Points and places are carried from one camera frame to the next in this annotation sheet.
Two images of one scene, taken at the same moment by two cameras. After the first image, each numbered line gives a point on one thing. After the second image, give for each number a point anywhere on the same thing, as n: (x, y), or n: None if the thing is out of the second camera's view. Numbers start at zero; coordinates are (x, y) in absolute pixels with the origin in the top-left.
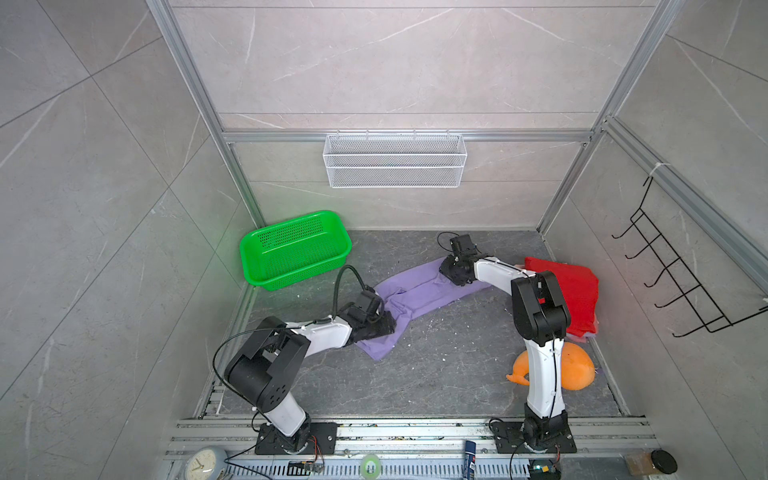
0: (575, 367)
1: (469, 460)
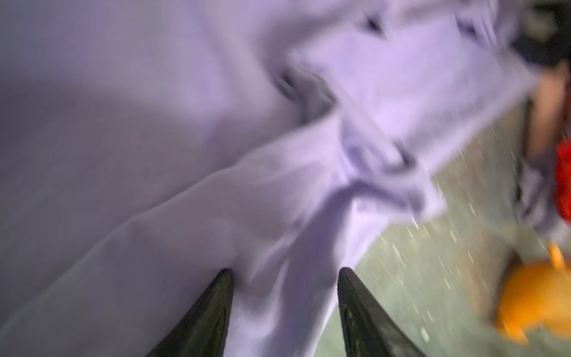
0: (537, 295)
1: None
